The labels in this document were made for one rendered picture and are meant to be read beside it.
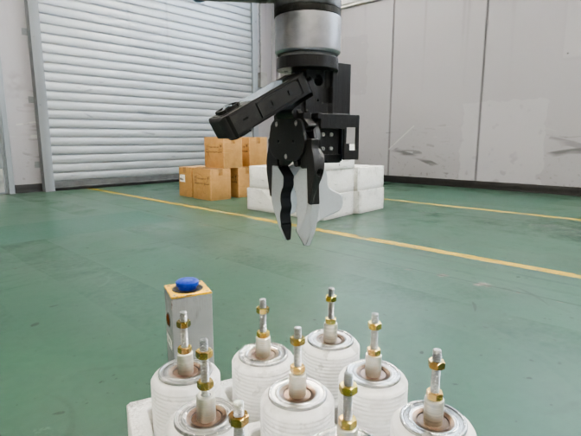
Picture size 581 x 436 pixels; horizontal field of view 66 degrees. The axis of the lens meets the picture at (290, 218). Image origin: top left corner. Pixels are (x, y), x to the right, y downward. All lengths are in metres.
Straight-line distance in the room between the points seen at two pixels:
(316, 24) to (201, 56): 6.26
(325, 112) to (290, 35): 0.09
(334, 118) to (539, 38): 5.22
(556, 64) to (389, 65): 2.00
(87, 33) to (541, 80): 5.05
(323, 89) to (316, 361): 0.41
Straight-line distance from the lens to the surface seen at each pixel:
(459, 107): 5.88
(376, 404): 0.64
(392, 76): 6.37
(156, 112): 6.26
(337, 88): 0.54
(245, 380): 0.69
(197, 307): 0.80
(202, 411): 0.57
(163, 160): 6.31
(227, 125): 0.47
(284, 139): 0.52
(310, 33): 0.51
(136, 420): 0.73
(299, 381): 0.60
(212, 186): 4.29
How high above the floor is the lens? 0.57
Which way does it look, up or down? 10 degrees down
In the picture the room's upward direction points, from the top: straight up
